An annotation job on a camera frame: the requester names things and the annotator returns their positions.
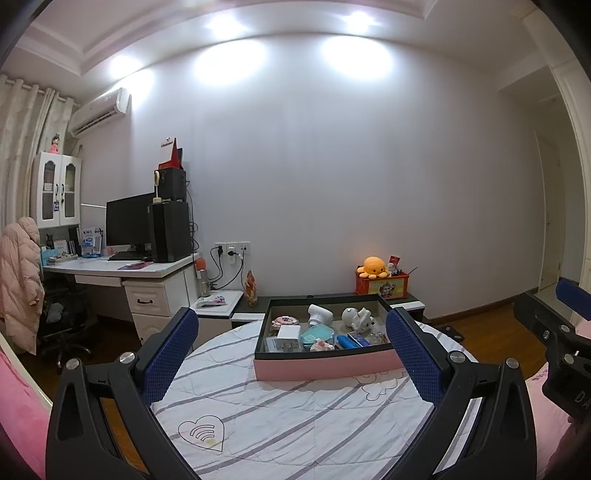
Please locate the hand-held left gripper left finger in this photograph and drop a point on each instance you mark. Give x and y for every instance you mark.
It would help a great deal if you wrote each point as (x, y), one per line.
(168, 355)

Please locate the black computer tower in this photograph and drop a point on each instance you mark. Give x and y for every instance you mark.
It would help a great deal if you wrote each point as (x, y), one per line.
(171, 233)

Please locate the black keyboard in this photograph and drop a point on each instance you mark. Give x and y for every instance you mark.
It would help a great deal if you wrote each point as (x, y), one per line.
(129, 256)

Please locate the pink block toy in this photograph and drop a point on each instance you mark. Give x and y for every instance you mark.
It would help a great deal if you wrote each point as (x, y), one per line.
(322, 346)

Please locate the black bathroom scale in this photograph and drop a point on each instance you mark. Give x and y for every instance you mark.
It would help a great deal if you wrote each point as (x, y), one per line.
(451, 333)

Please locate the cream door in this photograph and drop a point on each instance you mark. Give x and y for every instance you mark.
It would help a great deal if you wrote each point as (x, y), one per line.
(548, 207)

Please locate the white nightstand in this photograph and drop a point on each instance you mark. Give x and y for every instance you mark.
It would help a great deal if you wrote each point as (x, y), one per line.
(217, 309)

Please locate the black office chair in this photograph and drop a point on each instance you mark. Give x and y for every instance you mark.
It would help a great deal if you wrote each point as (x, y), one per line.
(64, 323)

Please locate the wall outlets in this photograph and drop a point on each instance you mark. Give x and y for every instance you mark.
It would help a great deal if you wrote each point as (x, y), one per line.
(232, 248)

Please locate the long blue box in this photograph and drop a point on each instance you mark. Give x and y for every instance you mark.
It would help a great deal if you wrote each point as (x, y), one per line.
(360, 340)

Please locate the red triangular board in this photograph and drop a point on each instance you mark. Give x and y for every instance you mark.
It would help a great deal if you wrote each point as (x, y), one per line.
(171, 154)

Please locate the pink down jacket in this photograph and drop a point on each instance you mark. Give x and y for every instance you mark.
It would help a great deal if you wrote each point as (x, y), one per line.
(18, 286)

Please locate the water bottle orange cap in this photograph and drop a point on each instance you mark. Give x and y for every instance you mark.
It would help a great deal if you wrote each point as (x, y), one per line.
(203, 279)

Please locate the white glass-door cabinet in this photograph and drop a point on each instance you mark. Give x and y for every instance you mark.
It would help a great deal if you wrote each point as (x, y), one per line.
(56, 191)

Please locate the pink storage box black rim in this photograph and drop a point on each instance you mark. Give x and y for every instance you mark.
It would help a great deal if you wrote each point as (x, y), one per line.
(323, 367)

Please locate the white power adapter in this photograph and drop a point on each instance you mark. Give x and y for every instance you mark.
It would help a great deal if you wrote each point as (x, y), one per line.
(288, 339)

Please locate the clear glass holder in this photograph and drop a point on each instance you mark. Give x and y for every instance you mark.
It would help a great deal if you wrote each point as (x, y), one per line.
(379, 333)

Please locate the orange octopus plush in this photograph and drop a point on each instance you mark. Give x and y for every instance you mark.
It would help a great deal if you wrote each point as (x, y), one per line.
(373, 267)

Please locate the white air conditioner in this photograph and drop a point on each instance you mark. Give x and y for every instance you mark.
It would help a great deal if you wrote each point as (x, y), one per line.
(99, 113)

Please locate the row of books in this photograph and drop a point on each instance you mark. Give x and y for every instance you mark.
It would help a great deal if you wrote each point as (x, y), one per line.
(90, 240)

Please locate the white desk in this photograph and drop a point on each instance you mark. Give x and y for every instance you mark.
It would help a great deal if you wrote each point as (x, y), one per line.
(147, 300)

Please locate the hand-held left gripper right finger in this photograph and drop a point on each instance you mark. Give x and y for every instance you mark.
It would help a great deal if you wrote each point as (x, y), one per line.
(415, 355)

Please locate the white astronaut figure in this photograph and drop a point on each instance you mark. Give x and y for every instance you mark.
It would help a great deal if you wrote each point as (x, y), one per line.
(358, 319)

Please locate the pink printed quilt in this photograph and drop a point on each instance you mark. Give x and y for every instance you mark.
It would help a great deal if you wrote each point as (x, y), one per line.
(549, 434)

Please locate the white striped quilt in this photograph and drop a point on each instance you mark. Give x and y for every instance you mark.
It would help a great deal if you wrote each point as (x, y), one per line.
(286, 424)

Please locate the small pink doll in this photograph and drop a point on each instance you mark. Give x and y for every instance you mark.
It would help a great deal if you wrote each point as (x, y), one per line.
(55, 144)

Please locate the teal oval case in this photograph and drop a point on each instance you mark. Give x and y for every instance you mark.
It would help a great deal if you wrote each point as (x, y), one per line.
(316, 337)

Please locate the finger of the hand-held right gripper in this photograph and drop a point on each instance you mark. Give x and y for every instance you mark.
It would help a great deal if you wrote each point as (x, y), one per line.
(577, 300)

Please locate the pink blanket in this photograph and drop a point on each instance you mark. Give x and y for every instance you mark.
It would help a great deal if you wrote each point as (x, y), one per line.
(23, 415)

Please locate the black monitor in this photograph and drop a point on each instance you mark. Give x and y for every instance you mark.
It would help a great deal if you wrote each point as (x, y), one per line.
(129, 221)

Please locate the orange snack bag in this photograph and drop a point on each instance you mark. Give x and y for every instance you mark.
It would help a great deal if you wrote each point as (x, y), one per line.
(250, 288)

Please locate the cream curtain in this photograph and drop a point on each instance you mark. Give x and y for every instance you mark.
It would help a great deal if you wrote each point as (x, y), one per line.
(23, 152)

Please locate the black white low cabinet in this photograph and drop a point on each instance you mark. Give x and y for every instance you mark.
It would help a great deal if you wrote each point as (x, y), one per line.
(411, 305)

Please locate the pink white block cat figure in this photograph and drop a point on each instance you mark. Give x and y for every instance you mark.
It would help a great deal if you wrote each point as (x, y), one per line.
(284, 322)

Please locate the blue tube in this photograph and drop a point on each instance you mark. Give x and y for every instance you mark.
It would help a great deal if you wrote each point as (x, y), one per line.
(344, 342)

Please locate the red toy crate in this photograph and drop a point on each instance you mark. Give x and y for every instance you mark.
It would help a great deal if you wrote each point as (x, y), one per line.
(383, 287)

